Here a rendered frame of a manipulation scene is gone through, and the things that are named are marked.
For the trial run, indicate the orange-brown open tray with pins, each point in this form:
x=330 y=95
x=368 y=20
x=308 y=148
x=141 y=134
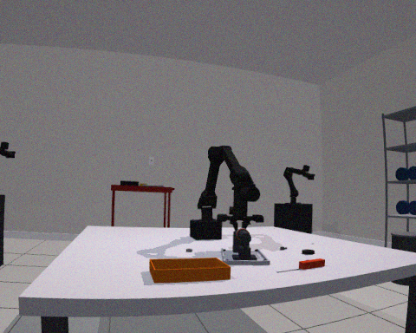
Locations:
x=177 y=270

